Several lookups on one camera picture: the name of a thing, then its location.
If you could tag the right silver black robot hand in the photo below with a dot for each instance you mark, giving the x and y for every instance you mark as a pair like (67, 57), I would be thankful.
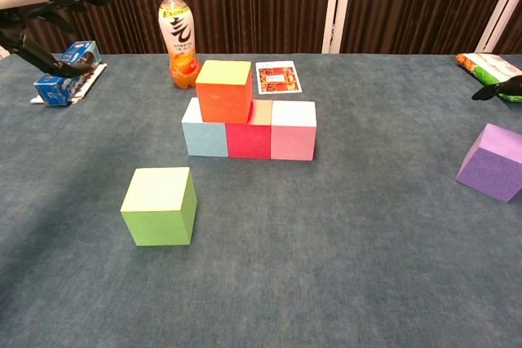
(505, 88)

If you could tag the purple foam cube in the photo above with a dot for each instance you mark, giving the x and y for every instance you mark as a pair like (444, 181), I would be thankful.
(491, 168)

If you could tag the pink foam cube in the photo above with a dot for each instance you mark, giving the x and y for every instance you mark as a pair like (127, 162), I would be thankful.
(293, 136)

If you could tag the orange foam cube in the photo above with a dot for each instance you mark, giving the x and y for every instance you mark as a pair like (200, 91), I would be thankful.
(222, 99)

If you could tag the light blue foam cube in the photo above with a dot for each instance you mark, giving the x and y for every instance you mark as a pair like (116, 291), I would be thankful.
(206, 140)

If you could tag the red foam cube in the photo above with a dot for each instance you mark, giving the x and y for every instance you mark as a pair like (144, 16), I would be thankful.
(249, 140)

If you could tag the green snack bag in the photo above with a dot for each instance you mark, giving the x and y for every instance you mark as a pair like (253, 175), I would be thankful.
(485, 67)

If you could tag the dark brown pleated curtain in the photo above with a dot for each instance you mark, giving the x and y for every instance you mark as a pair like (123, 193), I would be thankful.
(130, 18)
(513, 36)
(416, 5)
(257, 5)

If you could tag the blue cookie box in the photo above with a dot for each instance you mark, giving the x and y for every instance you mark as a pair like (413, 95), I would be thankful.
(55, 89)

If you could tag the orange drink bottle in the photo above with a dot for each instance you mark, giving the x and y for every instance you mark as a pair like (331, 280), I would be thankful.
(179, 38)

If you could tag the red and white packet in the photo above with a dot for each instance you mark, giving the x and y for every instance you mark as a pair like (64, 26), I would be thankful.
(281, 77)

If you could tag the green foam cube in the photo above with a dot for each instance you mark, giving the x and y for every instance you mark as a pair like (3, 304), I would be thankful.
(157, 217)

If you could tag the teal table cloth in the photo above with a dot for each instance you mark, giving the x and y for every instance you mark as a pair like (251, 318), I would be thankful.
(261, 303)

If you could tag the white partition post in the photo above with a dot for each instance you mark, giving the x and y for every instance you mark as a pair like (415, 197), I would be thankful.
(499, 10)
(336, 5)

